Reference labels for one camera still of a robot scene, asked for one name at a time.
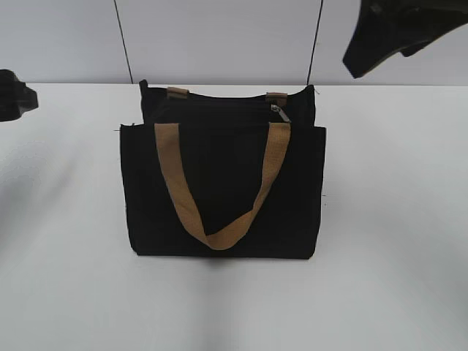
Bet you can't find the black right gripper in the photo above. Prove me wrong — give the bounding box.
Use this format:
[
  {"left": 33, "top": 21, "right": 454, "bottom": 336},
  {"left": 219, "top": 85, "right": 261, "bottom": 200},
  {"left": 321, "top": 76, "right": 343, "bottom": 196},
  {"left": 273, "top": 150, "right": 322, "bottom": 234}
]
[{"left": 342, "top": 1, "right": 467, "bottom": 78}]

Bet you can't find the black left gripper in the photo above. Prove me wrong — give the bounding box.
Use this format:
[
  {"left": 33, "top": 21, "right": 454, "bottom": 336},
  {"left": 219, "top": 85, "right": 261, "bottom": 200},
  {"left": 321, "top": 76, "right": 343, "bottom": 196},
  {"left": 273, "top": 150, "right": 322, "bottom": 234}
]
[{"left": 0, "top": 69, "right": 38, "bottom": 122}]

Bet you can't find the silver zipper pull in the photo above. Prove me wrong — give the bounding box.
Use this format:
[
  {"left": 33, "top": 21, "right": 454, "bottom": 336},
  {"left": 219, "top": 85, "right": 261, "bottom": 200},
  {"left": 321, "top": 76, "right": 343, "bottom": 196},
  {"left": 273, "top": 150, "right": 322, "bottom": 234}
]
[{"left": 271, "top": 104, "right": 291, "bottom": 123}]

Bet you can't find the black canvas tote bag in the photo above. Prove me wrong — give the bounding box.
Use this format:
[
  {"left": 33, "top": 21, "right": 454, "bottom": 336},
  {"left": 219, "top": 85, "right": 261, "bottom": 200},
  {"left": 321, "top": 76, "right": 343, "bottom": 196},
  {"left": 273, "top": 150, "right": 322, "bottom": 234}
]
[{"left": 120, "top": 80, "right": 326, "bottom": 260}]

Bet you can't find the right thin black cord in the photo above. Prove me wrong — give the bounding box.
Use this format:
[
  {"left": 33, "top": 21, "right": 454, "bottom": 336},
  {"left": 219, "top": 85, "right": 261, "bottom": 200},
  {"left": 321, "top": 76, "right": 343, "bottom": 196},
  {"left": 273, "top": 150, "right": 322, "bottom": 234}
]
[{"left": 305, "top": 0, "right": 325, "bottom": 87}]

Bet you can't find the thin black cord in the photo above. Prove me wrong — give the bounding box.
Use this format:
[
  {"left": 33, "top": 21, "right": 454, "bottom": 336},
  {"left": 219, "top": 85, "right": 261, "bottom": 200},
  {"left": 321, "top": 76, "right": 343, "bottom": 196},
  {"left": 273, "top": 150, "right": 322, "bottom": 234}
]
[
  {"left": 305, "top": 0, "right": 325, "bottom": 87},
  {"left": 113, "top": 0, "right": 135, "bottom": 83}
]

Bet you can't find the tan rear bag handle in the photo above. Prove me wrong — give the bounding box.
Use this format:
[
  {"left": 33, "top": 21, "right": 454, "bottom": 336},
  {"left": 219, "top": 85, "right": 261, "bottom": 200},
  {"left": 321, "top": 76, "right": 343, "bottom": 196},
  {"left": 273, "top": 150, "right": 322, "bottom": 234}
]
[{"left": 166, "top": 87, "right": 288, "bottom": 105}]

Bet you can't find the tan bag handle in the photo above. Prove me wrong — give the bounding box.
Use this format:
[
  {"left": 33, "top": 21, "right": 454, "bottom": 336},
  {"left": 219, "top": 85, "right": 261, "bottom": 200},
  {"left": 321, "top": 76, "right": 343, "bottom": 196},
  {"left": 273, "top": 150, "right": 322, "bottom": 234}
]
[
  {"left": 154, "top": 121, "right": 292, "bottom": 255},
  {"left": 166, "top": 87, "right": 288, "bottom": 105}
]

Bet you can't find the left thin black cord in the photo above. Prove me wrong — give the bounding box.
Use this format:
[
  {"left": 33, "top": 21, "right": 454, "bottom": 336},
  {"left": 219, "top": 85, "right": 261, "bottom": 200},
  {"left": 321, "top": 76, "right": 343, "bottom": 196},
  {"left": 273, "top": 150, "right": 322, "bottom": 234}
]
[{"left": 113, "top": 0, "right": 135, "bottom": 83}]

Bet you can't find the tan front bag handle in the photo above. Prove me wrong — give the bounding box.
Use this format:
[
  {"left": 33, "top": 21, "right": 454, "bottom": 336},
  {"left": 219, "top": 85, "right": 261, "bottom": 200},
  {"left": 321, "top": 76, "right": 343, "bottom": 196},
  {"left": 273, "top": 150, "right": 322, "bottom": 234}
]
[{"left": 154, "top": 121, "right": 292, "bottom": 255}]

